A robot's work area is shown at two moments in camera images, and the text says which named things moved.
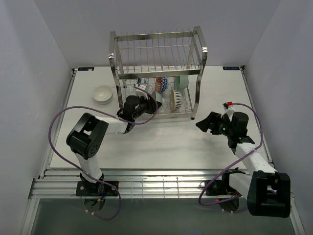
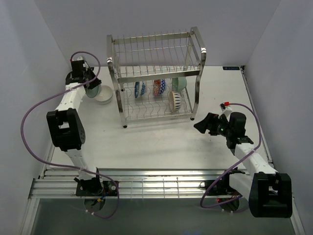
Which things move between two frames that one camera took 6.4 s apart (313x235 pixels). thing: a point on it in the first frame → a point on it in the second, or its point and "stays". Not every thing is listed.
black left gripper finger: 150,101 → 94,83
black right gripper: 214,118 stays
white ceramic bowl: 103,94 stays
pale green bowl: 180,82 stays
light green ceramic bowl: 157,96 → 92,93
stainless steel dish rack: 167,66 stays
